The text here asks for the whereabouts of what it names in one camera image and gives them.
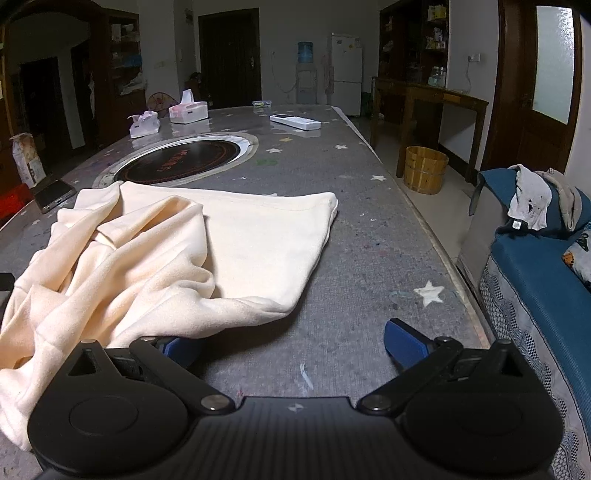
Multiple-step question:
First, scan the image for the white water dispenser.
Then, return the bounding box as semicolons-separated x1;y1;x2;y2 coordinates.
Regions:
295;64;319;104

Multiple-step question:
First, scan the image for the blue sofa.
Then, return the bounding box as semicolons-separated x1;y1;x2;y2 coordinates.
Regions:
471;167;591;480

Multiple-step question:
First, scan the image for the white refrigerator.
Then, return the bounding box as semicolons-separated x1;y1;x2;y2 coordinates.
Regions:
328;33;363;116

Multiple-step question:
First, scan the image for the wooden door with glass pane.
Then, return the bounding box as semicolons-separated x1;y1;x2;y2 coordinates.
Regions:
480;0;587;174

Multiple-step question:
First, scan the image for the cream sweatshirt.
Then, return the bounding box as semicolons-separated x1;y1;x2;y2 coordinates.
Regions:
0;181;339;453

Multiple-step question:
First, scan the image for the wooden side table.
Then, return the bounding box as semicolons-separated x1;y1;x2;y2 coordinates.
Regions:
370;76;489;185

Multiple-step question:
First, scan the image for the arched wooden wall cabinet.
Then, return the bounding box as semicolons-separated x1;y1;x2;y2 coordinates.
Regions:
0;0;148;153

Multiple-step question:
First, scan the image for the printed paper bag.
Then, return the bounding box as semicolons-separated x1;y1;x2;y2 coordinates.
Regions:
10;133;47;188

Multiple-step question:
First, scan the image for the white tissue pack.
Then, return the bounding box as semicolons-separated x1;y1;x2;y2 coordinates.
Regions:
128;111;161;139

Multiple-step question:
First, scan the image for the wooden bucket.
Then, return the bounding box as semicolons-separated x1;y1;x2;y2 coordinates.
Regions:
404;146;450;195

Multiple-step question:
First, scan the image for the beige garment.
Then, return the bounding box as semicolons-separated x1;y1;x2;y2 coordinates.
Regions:
547;168;583;232

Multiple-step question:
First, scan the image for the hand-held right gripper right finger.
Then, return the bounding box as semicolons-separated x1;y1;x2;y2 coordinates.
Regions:
356;318;532;416

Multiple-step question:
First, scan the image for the printed cushion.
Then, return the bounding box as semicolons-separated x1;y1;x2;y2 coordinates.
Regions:
561;231;591;294

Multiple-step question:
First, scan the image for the grey white cloth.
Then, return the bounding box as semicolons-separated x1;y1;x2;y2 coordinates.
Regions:
507;165;552;232

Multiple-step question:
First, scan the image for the round black induction cooktop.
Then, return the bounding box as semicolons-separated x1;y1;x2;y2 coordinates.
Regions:
92;132;259;188

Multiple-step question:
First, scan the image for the pink tissue box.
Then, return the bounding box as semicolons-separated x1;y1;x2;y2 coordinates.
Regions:
168;90;209;124

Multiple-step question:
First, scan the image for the red plastic stool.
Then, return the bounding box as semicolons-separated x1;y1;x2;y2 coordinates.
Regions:
0;182;35;220

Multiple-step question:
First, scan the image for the dark wooden door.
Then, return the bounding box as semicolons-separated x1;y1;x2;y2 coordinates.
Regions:
198;8;262;110

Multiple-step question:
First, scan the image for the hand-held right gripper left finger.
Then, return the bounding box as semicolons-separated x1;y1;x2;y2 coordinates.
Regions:
59;336;235;416

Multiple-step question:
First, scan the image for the electric fan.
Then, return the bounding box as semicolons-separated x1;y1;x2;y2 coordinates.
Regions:
147;92;182;120

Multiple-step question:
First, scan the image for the white remote control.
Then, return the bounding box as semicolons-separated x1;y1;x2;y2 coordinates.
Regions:
270;113;321;131

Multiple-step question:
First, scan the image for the dark wooden shelf cabinet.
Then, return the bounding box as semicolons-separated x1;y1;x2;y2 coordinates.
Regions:
379;0;450;123

